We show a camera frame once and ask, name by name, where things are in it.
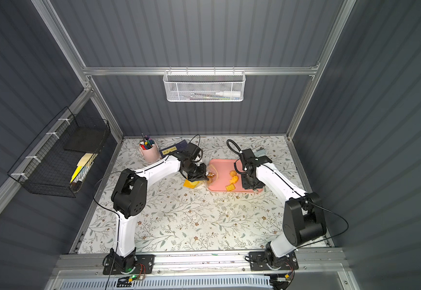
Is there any clear resealable bag yellow zip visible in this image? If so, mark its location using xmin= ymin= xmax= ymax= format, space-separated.
xmin=183 ymin=163 xmax=218 ymax=189

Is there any square yellow cracker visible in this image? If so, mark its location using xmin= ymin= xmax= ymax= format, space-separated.
xmin=225 ymin=184 xmax=235 ymax=192

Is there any yellow cookie pile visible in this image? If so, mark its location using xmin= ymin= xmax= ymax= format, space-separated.
xmin=229 ymin=175 xmax=239 ymax=184

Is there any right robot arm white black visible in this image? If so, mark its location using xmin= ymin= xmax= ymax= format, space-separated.
xmin=233 ymin=147 xmax=350 ymax=269

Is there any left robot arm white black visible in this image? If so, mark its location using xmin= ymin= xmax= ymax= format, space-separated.
xmin=105 ymin=143 xmax=208 ymax=274

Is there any pink plastic tray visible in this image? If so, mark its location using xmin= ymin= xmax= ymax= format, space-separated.
xmin=207 ymin=159 xmax=243 ymax=192

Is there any dark blue book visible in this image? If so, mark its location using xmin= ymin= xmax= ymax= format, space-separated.
xmin=159 ymin=140 xmax=188 ymax=157

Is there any small pale green eraser box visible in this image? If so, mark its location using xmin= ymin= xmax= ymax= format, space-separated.
xmin=253 ymin=147 xmax=266 ymax=156

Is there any pink pen cup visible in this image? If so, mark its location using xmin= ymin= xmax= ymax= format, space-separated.
xmin=139 ymin=134 xmax=161 ymax=163

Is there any white marker in basket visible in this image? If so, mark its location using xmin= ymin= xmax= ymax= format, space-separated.
xmin=210 ymin=91 xmax=242 ymax=100

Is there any yellow notepad in basket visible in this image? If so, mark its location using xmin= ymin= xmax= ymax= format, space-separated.
xmin=70 ymin=153 xmax=98 ymax=185

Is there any black slab in side basket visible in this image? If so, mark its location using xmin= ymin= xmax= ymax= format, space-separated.
xmin=63 ymin=128 xmax=110 ymax=153

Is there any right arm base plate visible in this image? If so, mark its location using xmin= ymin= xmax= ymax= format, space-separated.
xmin=244 ymin=251 xmax=299 ymax=271

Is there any white wire wall basket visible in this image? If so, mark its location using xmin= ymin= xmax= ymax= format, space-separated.
xmin=163 ymin=70 xmax=246 ymax=102

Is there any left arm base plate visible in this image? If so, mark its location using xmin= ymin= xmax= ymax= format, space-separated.
xmin=102 ymin=252 xmax=156 ymax=276

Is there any black wire side basket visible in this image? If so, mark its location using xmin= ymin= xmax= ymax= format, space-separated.
xmin=8 ymin=108 xmax=111 ymax=198

